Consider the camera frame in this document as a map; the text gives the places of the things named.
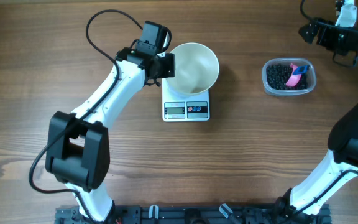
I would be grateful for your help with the clear plastic container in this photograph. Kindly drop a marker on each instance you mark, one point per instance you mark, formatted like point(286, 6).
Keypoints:
point(311, 77)

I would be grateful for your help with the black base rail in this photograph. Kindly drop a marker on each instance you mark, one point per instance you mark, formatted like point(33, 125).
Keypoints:
point(136, 215)

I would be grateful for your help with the black beans pile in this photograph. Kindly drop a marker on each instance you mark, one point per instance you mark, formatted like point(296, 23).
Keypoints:
point(277, 76)

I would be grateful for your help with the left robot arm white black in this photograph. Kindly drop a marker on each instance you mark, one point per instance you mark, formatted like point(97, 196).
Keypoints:
point(77, 152)

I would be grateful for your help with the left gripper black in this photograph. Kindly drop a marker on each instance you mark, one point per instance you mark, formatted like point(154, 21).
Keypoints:
point(168, 71)

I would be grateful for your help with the white digital kitchen scale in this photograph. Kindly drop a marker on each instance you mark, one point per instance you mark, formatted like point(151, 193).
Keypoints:
point(177, 107)

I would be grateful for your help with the white bowl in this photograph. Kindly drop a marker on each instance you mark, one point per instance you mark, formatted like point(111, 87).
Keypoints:
point(196, 69)

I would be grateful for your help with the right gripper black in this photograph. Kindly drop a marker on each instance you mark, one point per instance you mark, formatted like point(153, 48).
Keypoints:
point(322, 40)

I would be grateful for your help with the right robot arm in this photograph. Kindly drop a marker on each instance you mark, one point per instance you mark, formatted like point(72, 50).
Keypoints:
point(303, 202)

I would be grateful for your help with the pink scoop blue handle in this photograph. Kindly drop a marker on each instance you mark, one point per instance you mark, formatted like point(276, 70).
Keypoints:
point(297, 73)

